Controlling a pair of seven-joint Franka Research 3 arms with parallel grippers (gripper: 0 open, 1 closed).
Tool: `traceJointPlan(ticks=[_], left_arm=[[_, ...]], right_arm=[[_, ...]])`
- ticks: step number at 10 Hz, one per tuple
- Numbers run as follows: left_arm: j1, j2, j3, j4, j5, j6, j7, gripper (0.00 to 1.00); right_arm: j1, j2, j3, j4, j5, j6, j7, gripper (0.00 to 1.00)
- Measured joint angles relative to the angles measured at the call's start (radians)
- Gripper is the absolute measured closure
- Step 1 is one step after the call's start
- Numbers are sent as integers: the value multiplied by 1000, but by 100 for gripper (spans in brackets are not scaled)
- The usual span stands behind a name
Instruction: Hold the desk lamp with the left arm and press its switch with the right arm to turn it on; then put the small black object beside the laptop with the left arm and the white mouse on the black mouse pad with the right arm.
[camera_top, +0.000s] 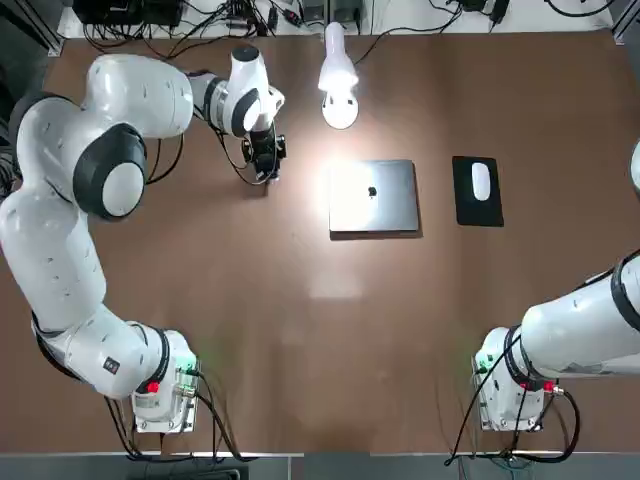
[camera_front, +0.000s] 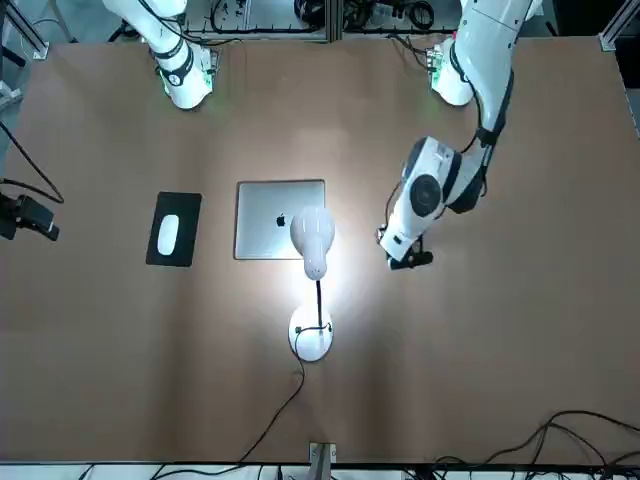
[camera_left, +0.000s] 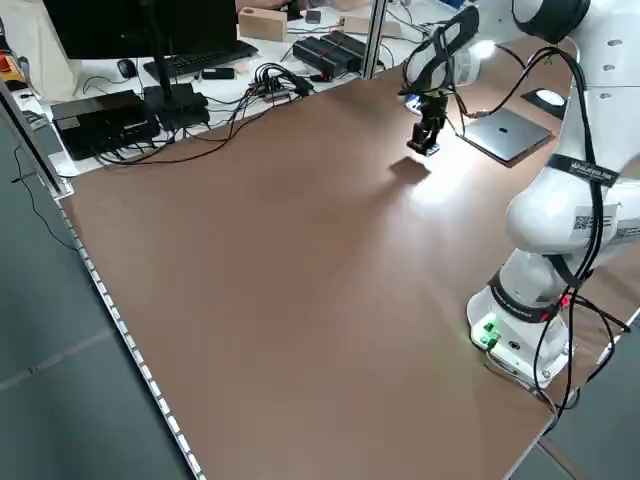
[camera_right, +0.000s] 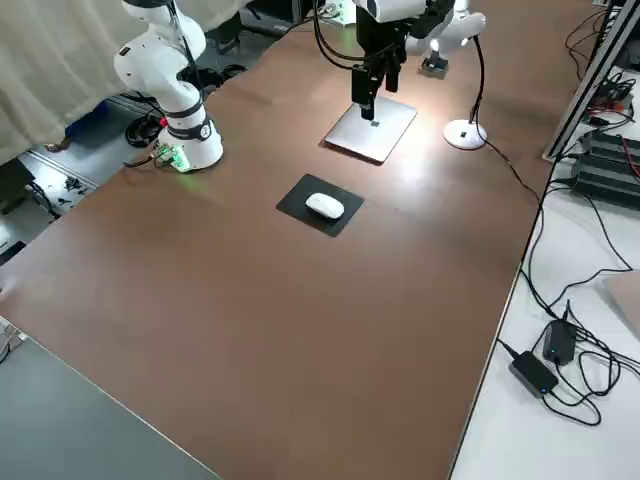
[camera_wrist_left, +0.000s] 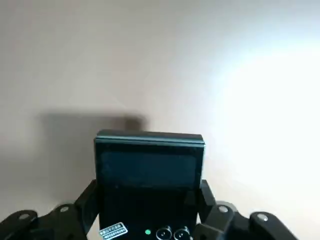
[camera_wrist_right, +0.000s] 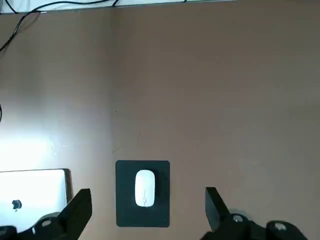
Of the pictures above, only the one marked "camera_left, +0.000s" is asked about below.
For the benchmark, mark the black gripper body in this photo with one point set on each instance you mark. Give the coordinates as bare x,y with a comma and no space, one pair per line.
434,107

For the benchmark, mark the small black hard drive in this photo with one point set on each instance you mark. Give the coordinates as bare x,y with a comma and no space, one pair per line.
425,150

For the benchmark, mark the white computer mouse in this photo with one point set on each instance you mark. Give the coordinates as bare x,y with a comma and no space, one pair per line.
549,97

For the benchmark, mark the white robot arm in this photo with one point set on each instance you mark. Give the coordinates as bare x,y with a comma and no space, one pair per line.
540,215

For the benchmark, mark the silver closed laptop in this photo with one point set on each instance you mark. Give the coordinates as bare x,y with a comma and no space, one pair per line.
505,132

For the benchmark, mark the black mouse pad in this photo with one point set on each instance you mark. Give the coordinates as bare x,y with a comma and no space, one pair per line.
529,96

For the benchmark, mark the black computer mouse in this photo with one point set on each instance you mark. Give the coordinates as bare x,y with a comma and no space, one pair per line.
126,67

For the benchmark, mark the black usb hub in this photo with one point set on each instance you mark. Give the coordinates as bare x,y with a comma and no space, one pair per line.
272,82

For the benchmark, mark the wooden block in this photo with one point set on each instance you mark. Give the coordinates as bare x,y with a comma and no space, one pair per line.
262,25

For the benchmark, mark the black phone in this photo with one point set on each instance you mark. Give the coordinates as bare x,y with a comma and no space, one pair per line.
218,74

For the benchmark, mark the black keyboard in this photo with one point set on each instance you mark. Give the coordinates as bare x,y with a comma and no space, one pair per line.
210,57

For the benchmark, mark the black monitor stand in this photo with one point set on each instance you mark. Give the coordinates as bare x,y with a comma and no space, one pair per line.
165,75

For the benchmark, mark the black computer monitor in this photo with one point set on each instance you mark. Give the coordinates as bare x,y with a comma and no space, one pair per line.
125,25

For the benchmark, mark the black electronics box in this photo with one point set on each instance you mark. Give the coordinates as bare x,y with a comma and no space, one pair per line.
100,125

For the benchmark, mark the red emergency stop button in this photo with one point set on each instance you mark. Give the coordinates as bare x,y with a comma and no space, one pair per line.
5,64

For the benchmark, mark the aluminium frame post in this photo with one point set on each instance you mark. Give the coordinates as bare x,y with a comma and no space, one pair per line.
40,150
375,40

